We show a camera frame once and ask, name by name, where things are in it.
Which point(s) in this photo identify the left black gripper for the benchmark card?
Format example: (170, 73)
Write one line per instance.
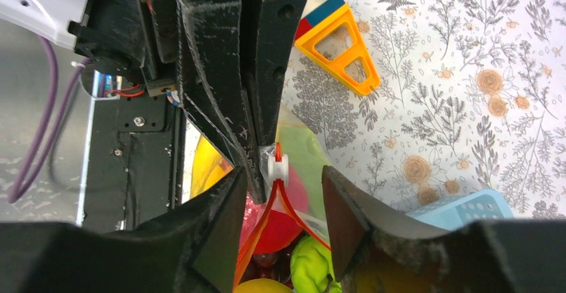
(228, 41)

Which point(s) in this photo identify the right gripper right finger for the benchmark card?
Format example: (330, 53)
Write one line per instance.
(376, 248)

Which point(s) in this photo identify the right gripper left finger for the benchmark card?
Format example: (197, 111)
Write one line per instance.
(192, 248)

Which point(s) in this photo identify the green pepper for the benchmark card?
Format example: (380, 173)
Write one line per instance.
(311, 267)

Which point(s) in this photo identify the red apple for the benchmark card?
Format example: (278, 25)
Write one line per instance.
(280, 228)

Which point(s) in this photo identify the yellow mango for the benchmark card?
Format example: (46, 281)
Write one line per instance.
(262, 285)

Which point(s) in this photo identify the dark purple grapes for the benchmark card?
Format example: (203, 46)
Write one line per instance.
(274, 266)

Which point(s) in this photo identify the yellow banana bunch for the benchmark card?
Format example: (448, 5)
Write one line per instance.
(209, 166)

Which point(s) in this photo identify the clear zip top bag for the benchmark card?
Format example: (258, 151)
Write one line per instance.
(296, 151)

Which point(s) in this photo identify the light blue plastic basket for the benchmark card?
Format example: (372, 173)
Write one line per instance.
(454, 212)

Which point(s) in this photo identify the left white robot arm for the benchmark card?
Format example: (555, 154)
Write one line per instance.
(51, 18)

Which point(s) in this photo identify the yellow orange toy truck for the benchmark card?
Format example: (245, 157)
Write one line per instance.
(329, 35)

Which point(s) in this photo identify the floral table mat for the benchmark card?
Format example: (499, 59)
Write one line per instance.
(472, 96)

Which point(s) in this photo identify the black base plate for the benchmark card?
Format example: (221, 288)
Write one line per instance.
(132, 170)

